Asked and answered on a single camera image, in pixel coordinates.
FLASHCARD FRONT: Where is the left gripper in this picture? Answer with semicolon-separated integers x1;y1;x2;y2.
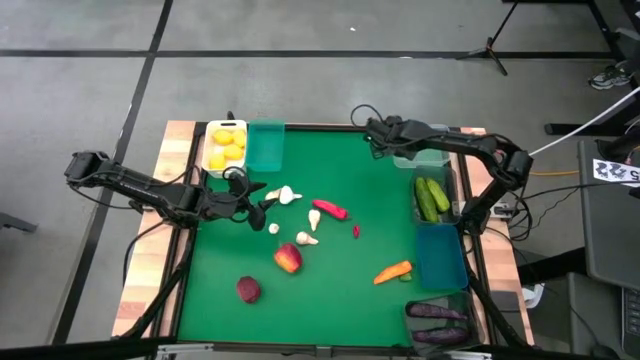
199;168;278;233

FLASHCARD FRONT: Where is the white garlic bulb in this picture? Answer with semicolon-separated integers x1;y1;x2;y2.
278;185;304;206

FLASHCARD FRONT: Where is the red and yellow apple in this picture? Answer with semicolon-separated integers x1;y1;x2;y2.
273;242;304;275

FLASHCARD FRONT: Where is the dark green cucumber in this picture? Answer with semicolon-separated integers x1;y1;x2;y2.
414;176;440;224

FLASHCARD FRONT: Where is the long red pepper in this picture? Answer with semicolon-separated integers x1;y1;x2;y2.
312;199;350;221

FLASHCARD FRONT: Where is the light green cucumber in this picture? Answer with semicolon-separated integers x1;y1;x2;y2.
426;177;451;214

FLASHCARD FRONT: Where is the dark red beet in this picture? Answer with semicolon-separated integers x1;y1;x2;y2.
235;275;262;305

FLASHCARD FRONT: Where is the orange carrot with green top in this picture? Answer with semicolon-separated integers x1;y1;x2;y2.
373;260;414;286

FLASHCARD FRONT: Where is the clear plastic bin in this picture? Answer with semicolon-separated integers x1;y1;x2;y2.
392;123;453;170

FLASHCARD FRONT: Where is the white plastic bin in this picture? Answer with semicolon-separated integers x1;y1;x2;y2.
201;119;249;180

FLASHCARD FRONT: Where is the teal plastic bin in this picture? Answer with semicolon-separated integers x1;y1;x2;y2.
244;119;286;174

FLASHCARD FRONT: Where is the green-tinted clear bin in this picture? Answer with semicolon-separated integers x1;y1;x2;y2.
410;165;461;226

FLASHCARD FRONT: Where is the black tripod stand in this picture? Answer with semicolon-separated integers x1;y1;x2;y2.
455;0;521;77

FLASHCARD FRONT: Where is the grey power strip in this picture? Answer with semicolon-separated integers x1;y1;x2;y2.
488;202;517;219

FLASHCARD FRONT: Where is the blue plastic bin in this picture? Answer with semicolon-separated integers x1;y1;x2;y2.
416;223;470;292

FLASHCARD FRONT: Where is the black floor stand base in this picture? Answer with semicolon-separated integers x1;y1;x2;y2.
543;97;640;139

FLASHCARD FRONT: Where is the smoky dark plastic bin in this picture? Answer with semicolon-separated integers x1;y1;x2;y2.
403;291;482;351

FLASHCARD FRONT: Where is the white crumpled bag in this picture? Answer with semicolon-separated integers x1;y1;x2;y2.
522;282;546;310

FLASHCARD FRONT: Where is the white printed tag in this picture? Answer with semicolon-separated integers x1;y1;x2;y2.
592;158;640;188

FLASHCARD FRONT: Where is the person's shoe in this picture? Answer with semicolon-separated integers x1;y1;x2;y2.
588;63;632;91

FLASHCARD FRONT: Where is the grey chair leg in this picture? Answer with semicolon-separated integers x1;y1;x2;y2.
0;212;39;235

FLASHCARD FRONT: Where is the dark grey desk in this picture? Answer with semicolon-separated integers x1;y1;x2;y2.
577;138;640;291

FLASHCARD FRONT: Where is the black cable sleeve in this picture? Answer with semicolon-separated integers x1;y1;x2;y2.
464;272;534;350
117;227;199;341

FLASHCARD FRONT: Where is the white cable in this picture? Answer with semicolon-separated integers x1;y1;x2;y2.
528;85;640;156

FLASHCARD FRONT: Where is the black frame bar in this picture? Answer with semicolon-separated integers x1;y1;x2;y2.
0;335;176;360

